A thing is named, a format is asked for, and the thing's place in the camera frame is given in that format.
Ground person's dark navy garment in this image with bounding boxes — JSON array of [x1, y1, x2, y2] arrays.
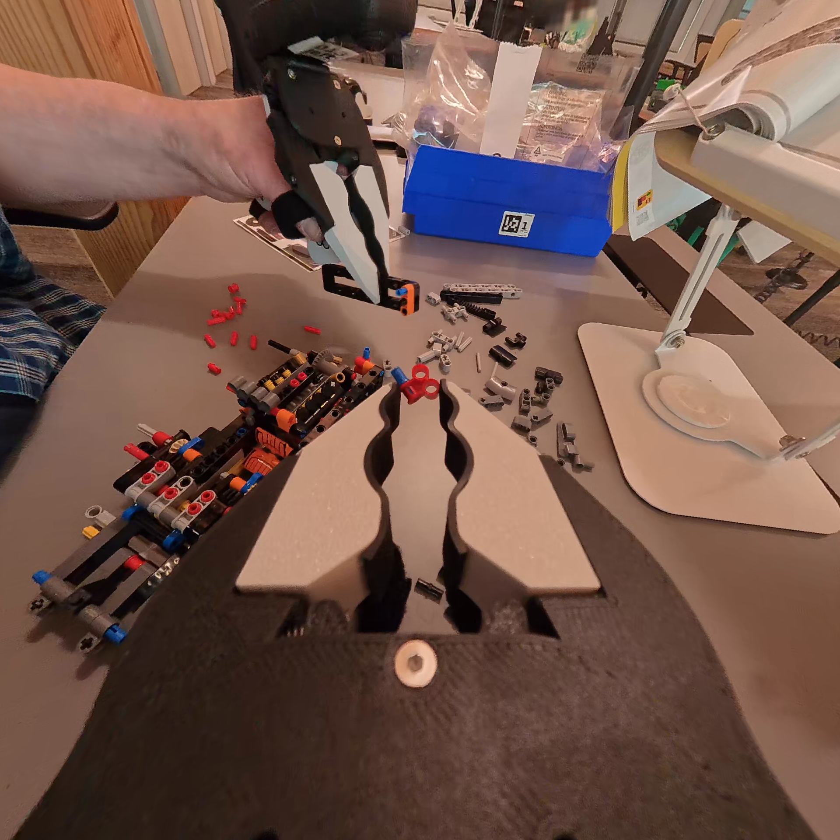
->
[[0, 394, 40, 473]]

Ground group of red lego pins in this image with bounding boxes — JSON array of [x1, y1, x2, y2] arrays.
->
[[203, 282, 322, 375]]

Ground clear plastic bags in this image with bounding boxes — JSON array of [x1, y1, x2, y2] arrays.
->
[[400, 23, 647, 175]]

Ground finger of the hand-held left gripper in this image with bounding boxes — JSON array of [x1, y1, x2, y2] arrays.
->
[[308, 161, 388, 306], [354, 159, 392, 290]]

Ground blue bin with square tag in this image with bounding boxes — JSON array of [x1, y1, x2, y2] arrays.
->
[[402, 144, 614, 258]]

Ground person's left forearm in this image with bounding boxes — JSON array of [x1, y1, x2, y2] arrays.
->
[[0, 62, 198, 204]]

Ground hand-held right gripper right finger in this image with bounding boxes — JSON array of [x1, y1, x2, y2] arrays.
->
[[440, 380, 602, 613]]

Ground red lego connector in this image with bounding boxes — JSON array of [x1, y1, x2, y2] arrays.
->
[[400, 364, 441, 403]]

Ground white book stand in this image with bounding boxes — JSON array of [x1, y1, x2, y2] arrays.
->
[[577, 125, 840, 536]]

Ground multicoloured lego car assembly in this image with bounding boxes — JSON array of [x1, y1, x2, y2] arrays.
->
[[29, 348, 388, 654]]

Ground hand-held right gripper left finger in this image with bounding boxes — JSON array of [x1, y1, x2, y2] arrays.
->
[[235, 382, 403, 614]]

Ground black lego frame orange end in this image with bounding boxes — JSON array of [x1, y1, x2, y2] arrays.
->
[[322, 262, 420, 316]]

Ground black chair armrest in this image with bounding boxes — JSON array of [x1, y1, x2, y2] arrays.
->
[[3, 202, 120, 232]]

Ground long dark lego beam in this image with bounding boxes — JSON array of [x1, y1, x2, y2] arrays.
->
[[441, 283, 524, 304]]

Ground lego instruction booklet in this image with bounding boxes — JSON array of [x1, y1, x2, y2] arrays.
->
[[610, 0, 840, 240]]

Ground person's left hand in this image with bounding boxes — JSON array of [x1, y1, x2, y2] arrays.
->
[[189, 97, 278, 203]]

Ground pile of grey lego pieces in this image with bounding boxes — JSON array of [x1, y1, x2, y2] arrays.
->
[[416, 289, 595, 473]]

